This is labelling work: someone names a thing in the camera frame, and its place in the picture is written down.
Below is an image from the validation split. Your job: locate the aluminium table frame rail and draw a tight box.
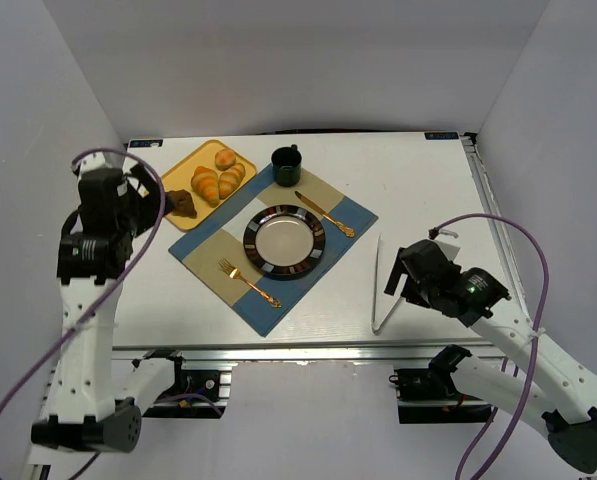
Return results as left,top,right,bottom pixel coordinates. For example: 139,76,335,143
460,132,532,320

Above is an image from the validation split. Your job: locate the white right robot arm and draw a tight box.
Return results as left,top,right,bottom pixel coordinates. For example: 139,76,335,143
384,240,597,474

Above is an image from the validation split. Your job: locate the blue label left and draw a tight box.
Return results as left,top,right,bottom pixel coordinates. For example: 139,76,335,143
128,139,163,149

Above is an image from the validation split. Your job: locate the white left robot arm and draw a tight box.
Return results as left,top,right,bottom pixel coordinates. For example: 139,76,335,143
31,161,168,453

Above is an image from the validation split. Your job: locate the long bread roll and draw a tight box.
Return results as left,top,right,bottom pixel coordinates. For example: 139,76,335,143
218,163,246,200

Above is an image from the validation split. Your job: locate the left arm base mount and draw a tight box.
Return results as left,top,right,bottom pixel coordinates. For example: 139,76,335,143
132,349,227,419

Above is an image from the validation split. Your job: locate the gold fork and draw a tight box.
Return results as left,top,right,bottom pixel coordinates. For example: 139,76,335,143
219,259,282,308

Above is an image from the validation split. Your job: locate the gold knife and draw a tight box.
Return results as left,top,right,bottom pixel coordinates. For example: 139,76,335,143
294,191,356,238

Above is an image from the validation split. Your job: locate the black rimmed plate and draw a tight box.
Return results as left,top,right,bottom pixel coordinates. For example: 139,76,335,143
242,205,326,279

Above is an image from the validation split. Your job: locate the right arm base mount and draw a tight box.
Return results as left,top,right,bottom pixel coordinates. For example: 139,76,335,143
389,345,492,425

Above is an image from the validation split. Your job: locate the brown chocolate bread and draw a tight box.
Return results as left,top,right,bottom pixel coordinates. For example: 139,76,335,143
167,190,197,219

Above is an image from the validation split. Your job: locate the round bread roll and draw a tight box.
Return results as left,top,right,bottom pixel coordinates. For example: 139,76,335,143
214,148,237,171

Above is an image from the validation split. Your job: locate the blue label right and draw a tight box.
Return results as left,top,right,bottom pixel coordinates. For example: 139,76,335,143
424,131,460,141

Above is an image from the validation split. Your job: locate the striped croissant bread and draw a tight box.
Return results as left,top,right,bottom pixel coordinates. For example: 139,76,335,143
191,166,220,207

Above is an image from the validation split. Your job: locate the yellow tray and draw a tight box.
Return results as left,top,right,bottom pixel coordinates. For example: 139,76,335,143
161,140,258,232

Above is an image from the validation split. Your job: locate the blue label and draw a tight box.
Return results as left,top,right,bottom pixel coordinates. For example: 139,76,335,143
128,139,163,149
424,131,460,141

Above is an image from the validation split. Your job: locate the blue beige placemat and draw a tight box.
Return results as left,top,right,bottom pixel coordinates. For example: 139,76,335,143
169,167,377,337

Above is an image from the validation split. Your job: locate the dark green mug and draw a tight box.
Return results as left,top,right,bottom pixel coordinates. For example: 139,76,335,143
271,144,302,187

